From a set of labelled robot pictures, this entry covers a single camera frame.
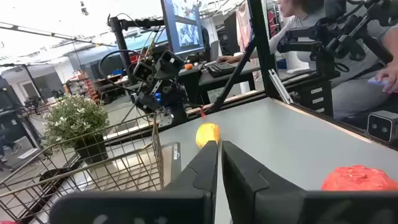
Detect potted plant white flowers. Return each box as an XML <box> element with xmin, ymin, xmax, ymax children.
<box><xmin>41</xmin><ymin>94</ymin><xmax>110</xmax><ymax>165</ymax></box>

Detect person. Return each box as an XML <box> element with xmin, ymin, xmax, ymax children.
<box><xmin>329</xmin><ymin>21</ymin><xmax>398</xmax><ymax>121</ymax></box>
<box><xmin>216</xmin><ymin>0</ymin><xmax>326</xmax><ymax>65</ymax></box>

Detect black keyboard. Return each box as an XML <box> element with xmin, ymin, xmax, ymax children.
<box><xmin>206</xmin><ymin>61</ymin><xmax>238</xmax><ymax>78</ymax></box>

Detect grey depth camera box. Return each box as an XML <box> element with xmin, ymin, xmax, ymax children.
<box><xmin>366</xmin><ymin>110</ymin><xmax>398</xmax><ymax>144</ymax></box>

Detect red-orange toy pumpkin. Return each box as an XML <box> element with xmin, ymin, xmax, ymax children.
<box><xmin>320</xmin><ymin>164</ymin><xmax>398</xmax><ymax>192</ymax></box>

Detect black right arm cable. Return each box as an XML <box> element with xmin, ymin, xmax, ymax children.
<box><xmin>98</xmin><ymin>49</ymin><xmax>149</xmax><ymax>95</ymax></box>

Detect pink hanging cloth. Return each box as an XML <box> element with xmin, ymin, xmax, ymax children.
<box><xmin>235</xmin><ymin>1</ymin><xmax>253</xmax><ymax>54</ymax></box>

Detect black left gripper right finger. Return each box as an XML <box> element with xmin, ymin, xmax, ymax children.
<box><xmin>221</xmin><ymin>140</ymin><xmax>398</xmax><ymax>224</ymax></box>

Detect yellow round fruit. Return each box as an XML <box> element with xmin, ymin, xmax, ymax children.
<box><xmin>195</xmin><ymin>122</ymin><xmax>221</xmax><ymax>149</ymax></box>

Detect silver metal bracket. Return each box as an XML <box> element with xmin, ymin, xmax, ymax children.
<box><xmin>267</xmin><ymin>68</ymin><xmax>294</xmax><ymax>105</ymax></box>

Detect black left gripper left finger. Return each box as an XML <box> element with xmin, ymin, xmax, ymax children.
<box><xmin>49</xmin><ymin>140</ymin><xmax>219</xmax><ymax>224</ymax></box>

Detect gold wire basket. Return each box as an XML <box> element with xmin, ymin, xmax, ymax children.
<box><xmin>0</xmin><ymin>113</ymin><xmax>165</xmax><ymax>224</ymax></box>

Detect computer monitor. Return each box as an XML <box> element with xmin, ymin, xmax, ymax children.
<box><xmin>160</xmin><ymin>0</ymin><xmax>205</xmax><ymax>59</ymax></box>

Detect black aluminium table frame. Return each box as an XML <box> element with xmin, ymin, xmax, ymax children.
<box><xmin>0</xmin><ymin>0</ymin><xmax>374</xmax><ymax>147</ymax></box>

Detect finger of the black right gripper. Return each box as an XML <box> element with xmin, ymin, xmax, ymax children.
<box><xmin>132</xmin><ymin>62</ymin><xmax>155</xmax><ymax>82</ymax></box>
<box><xmin>154</xmin><ymin>50</ymin><xmax>185</xmax><ymax>77</ymax></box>

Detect shelf with red bins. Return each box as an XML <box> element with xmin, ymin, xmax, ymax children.
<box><xmin>64</xmin><ymin>70</ymin><xmax>101</xmax><ymax>104</ymax></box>

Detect black desk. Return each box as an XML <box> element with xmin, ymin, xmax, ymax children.
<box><xmin>177</xmin><ymin>60</ymin><xmax>265</xmax><ymax>105</ymax></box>

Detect phone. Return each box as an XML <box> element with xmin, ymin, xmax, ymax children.
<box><xmin>367</xmin><ymin>77</ymin><xmax>390</xmax><ymax>87</ymax></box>

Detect black drawer cabinet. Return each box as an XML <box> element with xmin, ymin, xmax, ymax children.
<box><xmin>284</xmin><ymin>79</ymin><xmax>335</xmax><ymax>118</ymax></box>

